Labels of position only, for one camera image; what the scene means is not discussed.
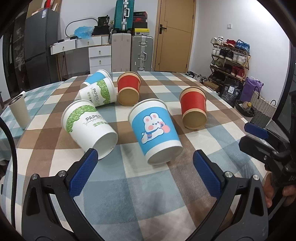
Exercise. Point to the dark glass cabinet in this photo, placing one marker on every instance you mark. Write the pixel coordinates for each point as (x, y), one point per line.
(14, 58)

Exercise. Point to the near green leaf paper cup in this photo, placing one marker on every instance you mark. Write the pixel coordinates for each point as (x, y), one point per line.
(88, 128)

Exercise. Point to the black refrigerator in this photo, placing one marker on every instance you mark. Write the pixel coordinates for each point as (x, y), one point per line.
(41, 31)

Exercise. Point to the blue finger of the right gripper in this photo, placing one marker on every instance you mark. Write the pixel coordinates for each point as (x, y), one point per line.
(256, 131)

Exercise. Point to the black patterned bag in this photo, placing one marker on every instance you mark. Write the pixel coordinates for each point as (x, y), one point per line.
(231, 91)

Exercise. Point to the shoe rack with shoes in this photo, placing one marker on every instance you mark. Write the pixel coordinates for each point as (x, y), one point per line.
(230, 58)

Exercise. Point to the far red paper cup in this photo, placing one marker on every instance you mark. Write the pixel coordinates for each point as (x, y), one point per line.
(129, 84)

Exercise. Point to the far blue paper cup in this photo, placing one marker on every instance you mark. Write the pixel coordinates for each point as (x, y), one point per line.
(98, 75)

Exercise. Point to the white drawer desk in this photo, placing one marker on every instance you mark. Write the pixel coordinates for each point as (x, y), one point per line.
(83, 56)

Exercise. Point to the near red paper cup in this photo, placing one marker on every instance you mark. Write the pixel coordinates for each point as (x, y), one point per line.
(193, 107)

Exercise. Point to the green leaf paper cup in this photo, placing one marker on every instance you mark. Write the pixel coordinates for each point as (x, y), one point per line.
(100, 93)
(88, 128)

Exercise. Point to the stacked shoe boxes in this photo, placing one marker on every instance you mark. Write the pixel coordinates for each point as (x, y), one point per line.
(140, 24)

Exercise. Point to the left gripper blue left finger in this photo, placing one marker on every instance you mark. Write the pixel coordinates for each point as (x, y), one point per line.
(80, 172)

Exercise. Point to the black bag on desk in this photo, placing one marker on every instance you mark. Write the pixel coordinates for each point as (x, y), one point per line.
(102, 28)

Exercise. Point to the silver aluminium suitcase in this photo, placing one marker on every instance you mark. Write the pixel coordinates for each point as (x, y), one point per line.
(141, 53)

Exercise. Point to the blue plastic bag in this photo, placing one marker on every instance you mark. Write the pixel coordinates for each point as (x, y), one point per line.
(84, 32)

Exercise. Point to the blue bunny paper cup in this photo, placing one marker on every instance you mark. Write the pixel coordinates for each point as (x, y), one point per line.
(155, 132)

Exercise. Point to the oval mirror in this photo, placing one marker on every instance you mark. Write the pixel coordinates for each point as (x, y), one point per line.
(73, 25)

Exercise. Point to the beige tumbler cup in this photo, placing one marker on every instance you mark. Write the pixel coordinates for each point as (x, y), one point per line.
(19, 109)

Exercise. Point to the woven basket bag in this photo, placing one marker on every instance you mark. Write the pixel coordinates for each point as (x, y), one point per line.
(263, 110)

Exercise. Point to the far green leaf paper cup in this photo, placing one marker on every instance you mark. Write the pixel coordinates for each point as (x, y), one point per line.
(100, 93)

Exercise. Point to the person's right hand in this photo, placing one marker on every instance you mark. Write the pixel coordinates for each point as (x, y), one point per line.
(289, 192)

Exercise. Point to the wooden door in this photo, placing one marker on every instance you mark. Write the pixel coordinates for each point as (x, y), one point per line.
(174, 35)

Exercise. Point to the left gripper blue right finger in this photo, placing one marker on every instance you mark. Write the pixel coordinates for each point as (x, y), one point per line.
(209, 172)

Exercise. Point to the teal suitcase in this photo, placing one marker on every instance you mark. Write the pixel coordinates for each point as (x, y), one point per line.
(123, 17)

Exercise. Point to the red paper cup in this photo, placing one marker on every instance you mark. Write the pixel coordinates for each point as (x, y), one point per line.
(193, 107)
(129, 84)

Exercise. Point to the purple bag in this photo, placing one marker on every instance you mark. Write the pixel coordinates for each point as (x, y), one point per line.
(250, 85)

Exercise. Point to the beige suitcase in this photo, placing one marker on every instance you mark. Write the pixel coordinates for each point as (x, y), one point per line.
(120, 52)

